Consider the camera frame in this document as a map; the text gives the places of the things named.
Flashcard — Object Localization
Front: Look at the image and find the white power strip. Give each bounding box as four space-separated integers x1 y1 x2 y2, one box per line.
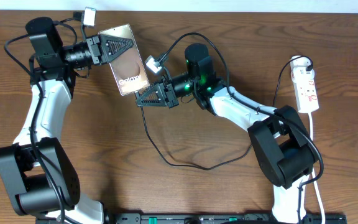
290 55 319 114

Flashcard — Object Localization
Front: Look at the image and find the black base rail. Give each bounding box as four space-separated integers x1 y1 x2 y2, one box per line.
104 212 347 224

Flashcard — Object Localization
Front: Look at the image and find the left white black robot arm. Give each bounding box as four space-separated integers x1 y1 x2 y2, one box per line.
0 17 136 223

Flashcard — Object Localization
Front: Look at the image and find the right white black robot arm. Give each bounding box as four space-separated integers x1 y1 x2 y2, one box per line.
135 43 323 223

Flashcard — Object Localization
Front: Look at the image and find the black charger cable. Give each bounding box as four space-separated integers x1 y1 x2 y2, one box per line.
134 55 314 171

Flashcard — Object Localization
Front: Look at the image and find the white power strip cord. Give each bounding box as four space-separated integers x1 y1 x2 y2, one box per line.
307 112 326 224

